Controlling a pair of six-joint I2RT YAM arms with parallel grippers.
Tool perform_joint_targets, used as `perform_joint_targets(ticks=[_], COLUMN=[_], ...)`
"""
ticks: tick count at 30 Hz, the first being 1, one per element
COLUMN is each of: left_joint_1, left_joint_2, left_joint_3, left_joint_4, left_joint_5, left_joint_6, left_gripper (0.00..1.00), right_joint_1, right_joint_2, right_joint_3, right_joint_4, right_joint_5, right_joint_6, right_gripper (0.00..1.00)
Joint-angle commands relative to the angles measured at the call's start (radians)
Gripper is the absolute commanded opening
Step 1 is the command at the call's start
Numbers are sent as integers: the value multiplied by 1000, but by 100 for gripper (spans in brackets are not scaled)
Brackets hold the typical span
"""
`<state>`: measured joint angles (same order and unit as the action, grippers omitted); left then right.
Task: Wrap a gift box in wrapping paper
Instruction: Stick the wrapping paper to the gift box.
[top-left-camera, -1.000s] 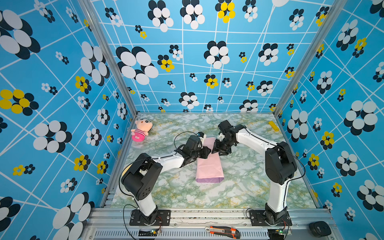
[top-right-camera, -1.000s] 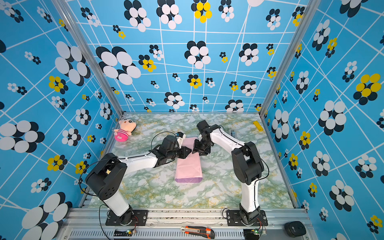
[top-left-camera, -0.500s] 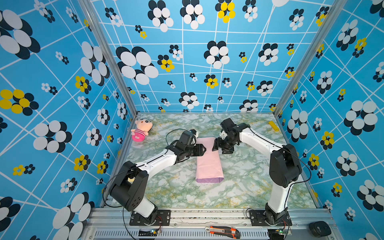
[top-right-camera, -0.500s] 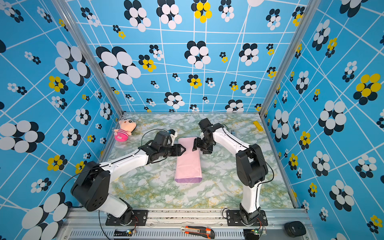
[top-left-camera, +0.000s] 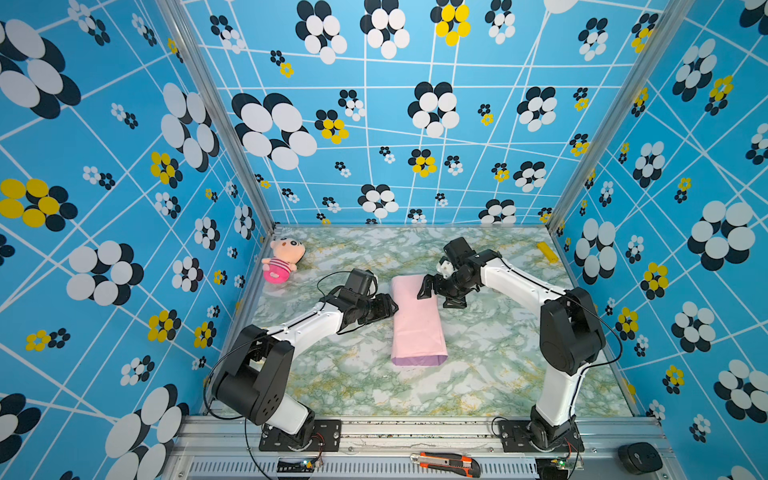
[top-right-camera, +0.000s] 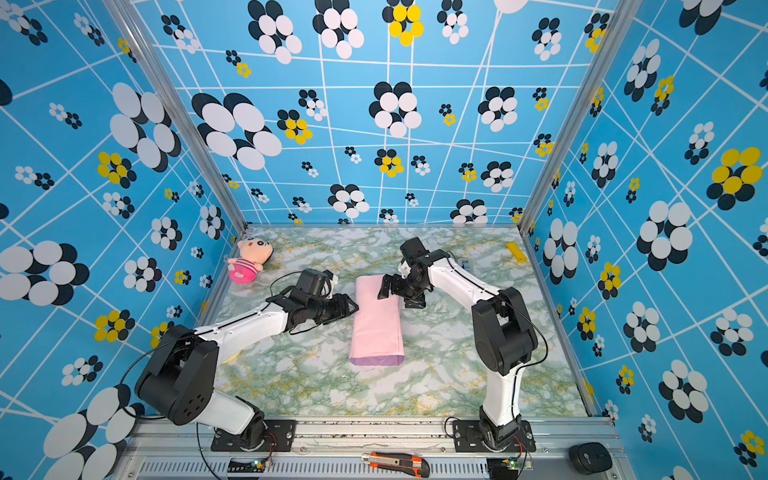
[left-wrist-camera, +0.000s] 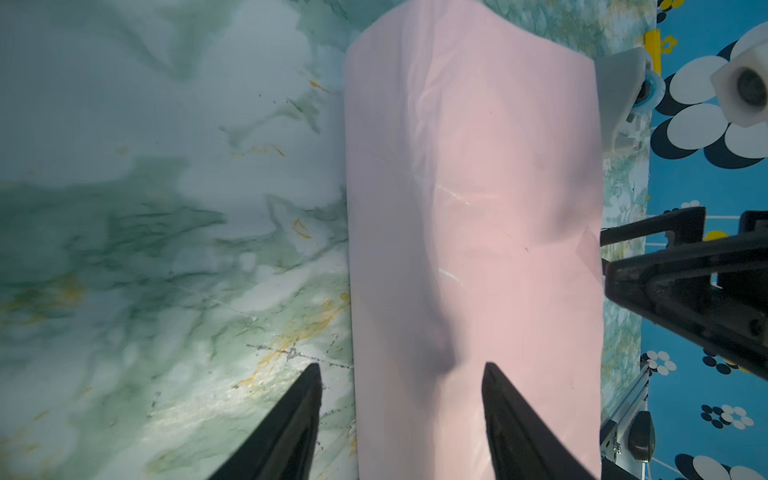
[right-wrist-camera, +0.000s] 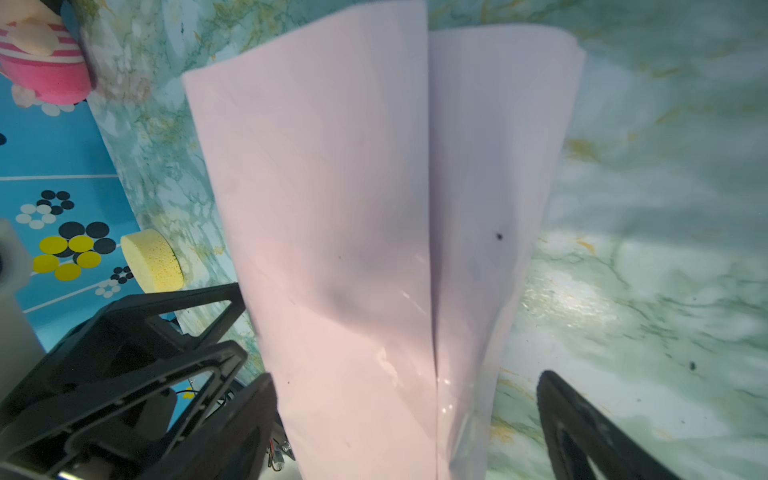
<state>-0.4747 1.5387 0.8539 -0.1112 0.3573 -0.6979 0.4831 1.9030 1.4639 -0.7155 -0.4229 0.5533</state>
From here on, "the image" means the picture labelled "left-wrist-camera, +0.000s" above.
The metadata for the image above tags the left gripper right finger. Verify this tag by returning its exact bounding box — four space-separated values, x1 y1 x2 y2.
481 362 593 480

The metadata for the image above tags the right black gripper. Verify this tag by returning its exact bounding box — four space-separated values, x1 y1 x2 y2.
600 207 767 378

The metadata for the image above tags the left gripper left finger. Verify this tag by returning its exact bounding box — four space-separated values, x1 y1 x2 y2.
210 363 322 480

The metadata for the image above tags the purple wrapping paper sheet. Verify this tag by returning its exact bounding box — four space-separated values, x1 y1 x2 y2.
344 1 604 479

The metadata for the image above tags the yellow tape piece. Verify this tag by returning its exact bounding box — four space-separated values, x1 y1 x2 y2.
643 29 678 75

